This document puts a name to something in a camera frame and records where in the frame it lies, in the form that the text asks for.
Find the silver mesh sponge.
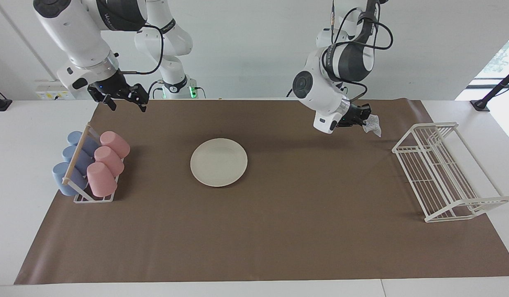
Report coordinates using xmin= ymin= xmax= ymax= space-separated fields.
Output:
xmin=362 ymin=114 xmax=382 ymax=138

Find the cream round plate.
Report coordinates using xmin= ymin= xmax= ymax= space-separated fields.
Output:
xmin=190 ymin=138 xmax=248 ymax=188

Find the pink cup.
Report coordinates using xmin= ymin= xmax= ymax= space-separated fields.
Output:
xmin=100 ymin=131 xmax=131 ymax=159
xmin=94 ymin=146 xmax=125 ymax=177
xmin=87 ymin=162 xmax=118 ymax=198

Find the white power strip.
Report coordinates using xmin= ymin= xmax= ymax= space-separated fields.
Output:
xmin=34 ymin=79 xmax=78 ymax=101

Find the cup rack with wooden handle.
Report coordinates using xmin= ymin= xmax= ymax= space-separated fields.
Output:
xmin=62 ymin=123 xmax=125 ymax=203

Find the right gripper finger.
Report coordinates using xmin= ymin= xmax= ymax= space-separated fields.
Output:
xmin=130 ymin=84 xmax=150 ymax=113
xmin=99 ymin=94 xmax=117 ymax=111

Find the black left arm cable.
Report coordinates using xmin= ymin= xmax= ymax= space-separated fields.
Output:
xmin=331 ymin=0 xmax=394 ymax=103

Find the white wire rack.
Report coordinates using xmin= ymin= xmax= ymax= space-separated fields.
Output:
xmin=392 ymin=122 xmax=509 ymax=223

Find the brown table mat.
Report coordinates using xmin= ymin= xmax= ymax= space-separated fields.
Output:
xmin=14 ymin=99 xmax=509 ymax=285

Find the blue cup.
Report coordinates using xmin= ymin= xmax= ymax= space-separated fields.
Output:
xmin=52 ymin=162 xmax=88 ymax=197
xmin=62 ymin=145 xmax=94 ymax=174
xmin=67 ymin=131 xmax=101 ymax=156

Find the bright window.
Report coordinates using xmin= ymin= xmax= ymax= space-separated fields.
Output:
xmin=455 ymin=31 xmax=509 ymax=148

